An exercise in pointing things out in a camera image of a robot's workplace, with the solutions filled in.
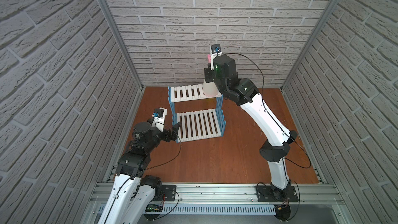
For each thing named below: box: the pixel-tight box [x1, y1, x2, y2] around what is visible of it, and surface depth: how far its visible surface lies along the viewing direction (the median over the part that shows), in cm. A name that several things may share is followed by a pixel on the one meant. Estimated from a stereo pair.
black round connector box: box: [273, 204, 292, 223], surface depth 71 cm
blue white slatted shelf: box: [167, 84, 226, 144], surface depth 94 cm
